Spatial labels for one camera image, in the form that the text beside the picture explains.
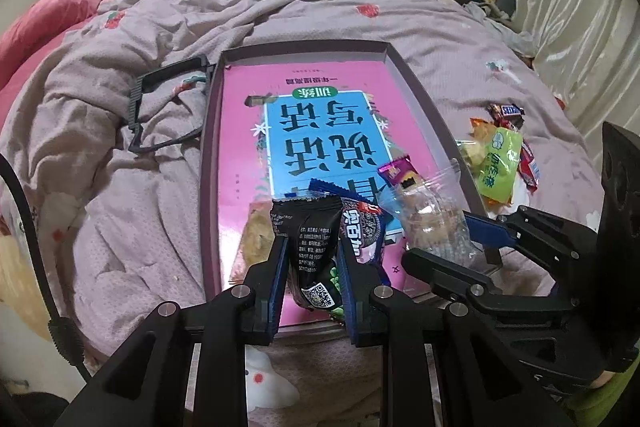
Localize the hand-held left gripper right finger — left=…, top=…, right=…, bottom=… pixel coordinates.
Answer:
left=336, top=239, right=568, bottom=427

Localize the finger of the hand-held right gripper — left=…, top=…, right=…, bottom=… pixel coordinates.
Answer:
left=464, top=205, right=597, bottom=269
left=401, top=248, right=576, bottom=324

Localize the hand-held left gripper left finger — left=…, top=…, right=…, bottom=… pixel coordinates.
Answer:
left=52, top=234, right=291, bottom=427

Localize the black snack packet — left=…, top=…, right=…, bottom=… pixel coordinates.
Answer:
left=270, top=194, right=351, bottom=323

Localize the clear packet of gold candy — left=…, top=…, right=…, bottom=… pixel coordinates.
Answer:
left=380, top=157, right=486, bottom=268

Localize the blue cookie packet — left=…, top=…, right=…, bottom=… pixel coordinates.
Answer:
left=307, top=177, right=396, bottom=288

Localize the purple wafer packet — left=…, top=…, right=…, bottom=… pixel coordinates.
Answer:
left=377, top=155, right=426, bottom=192

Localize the shallow dark cardboard box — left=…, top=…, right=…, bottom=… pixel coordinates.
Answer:
left=200, top=39, right=503, bottom=340

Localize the green snack packet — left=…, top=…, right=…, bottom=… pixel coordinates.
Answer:
left=477, top=127, right=523, bottom=208

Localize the red cookie packet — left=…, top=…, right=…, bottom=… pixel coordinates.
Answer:
left=517, top=142, right=542, bottom=195

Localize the yellow clear snack packet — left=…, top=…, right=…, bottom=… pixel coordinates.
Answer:
left=457, top=139, right=488, bottom=168
left=469, top=117, right=496, bottom=142

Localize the brown chocolate bar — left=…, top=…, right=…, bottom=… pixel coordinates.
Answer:
left=487, top=103, right=526, bottom=128

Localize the pink book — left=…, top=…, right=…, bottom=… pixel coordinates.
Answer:
left=220, top=62, right=481, bottom=328

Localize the green garment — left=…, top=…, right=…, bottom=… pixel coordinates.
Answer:
left=565, top=372, right=640, bottom=427

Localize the lilac printed blanket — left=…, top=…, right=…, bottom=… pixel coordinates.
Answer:
left=0, top=0, right=601, bottom=358

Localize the grey cloth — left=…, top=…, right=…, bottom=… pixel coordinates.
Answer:
left=462, top=0, right=536, bottom=58

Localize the white satin curtain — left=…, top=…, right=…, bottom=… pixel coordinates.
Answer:
left=505, top=0, right=640, bottom=148

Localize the thick black cable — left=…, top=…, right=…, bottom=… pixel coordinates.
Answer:
left=0, top=152, right=96, bottom=378

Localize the black plastic frame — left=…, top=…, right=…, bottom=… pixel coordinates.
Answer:
left=127, top=55, right=216, bottom=154

